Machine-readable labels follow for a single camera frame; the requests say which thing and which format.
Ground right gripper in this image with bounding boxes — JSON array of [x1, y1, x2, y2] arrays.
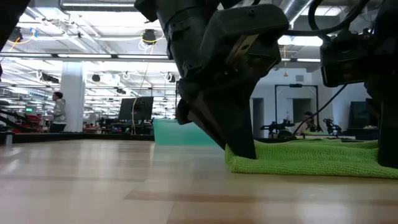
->
[[363, 0, 398, 169]]

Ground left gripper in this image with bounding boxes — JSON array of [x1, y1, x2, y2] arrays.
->
[[135, 0, 290, 160]]

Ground green microfiber towel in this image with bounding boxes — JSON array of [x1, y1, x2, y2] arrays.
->
[[224, 138, 398, 180]]

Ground teal translucent plastic basket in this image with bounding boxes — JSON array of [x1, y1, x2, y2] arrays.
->
[[152, 118, 219, 146]]

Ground black equipment cart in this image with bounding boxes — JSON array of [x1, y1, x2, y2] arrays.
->
[[348, 100, 379, 141]]

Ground black background monitor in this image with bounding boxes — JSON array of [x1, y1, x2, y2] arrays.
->
[[117, 96, 155, 135]]

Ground person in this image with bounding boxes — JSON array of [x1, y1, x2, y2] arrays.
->
[[302, 111, 315, 133], [49, 91, 67, 133]]

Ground black ceiling-mounted device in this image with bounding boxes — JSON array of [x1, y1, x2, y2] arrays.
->
[[142, 28, 157, 45], [7, 26, 24, 44]]

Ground white pillar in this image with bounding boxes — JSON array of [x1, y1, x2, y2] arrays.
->
[[60, 61, 87, 133]]

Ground red background furniture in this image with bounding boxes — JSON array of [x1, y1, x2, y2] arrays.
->
[[12, 113, 44, 134]]

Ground black slanted bar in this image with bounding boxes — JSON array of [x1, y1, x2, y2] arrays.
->
[[0, 107, 39, 129]]

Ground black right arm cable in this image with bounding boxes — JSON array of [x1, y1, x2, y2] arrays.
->
[[293, 83, 348, 137]]

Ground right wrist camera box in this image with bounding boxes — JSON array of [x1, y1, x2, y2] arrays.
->
[[320, 29, 376, 88]]

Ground yellow hanging cord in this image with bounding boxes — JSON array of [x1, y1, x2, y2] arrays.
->
[[282, 45, 289, 78]]

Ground ceiling light rail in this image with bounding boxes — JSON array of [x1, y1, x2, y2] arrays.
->
[[0, 52, 322, 63]]

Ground silver ventilation duct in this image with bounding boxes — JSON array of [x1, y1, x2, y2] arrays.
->
[[281, 0, 314, 27]]

